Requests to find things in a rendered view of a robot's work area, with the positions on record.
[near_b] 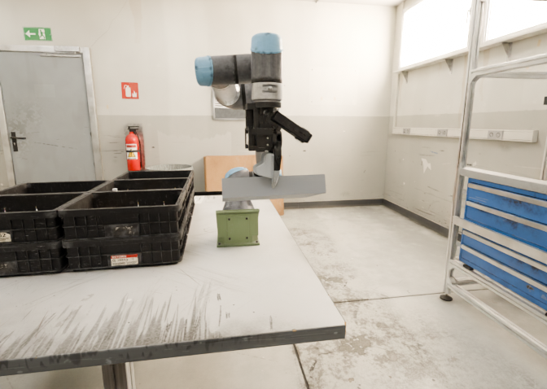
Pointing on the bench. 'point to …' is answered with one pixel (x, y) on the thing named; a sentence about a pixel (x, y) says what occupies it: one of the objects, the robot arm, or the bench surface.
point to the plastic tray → (301, 185)
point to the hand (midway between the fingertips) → (274, 182)
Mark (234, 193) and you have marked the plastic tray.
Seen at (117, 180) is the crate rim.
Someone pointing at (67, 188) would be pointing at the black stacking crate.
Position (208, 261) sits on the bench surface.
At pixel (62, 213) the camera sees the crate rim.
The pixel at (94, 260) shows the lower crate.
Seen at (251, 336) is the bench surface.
